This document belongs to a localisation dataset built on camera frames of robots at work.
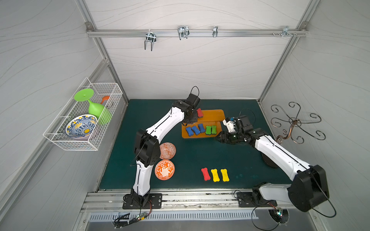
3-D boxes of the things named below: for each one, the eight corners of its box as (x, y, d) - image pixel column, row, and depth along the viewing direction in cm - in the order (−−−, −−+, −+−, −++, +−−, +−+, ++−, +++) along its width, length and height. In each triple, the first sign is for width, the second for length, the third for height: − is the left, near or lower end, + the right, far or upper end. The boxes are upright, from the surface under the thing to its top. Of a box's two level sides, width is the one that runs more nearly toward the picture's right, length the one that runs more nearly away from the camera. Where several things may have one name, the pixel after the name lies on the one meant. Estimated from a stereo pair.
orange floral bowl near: (154, 180, 81) (153, 178, 78) (157, 162, 87) (156, 160, 85) (173, 180, 81) (173, 178, 78) (175, 162, 87) (174, 160, 85)
